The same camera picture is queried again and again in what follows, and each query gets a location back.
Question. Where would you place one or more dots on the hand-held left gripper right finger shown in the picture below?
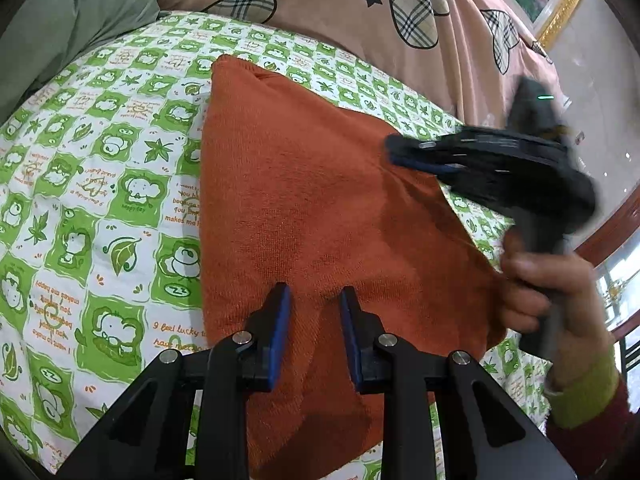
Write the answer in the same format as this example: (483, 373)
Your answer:
(352, 340)

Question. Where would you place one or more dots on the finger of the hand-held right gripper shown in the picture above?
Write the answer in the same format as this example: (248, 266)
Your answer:
(425, 144)
(425, 166)

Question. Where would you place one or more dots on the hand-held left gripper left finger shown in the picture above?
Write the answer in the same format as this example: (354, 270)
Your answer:
(280, 340)

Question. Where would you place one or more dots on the orange towel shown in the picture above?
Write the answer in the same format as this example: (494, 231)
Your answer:
(325, 185)

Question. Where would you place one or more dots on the person's right forearm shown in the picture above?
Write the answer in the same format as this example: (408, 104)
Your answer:
(590, 435)

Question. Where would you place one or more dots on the person's right hand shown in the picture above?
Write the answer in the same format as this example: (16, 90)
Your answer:
(585, 310)

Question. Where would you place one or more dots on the wooden cabinet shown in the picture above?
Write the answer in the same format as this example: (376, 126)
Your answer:
(615, 230)

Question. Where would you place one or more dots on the green printed blanket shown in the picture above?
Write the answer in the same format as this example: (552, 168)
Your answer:
(100, 160)

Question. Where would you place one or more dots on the green pillow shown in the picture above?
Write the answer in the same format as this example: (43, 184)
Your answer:
(75, 10)

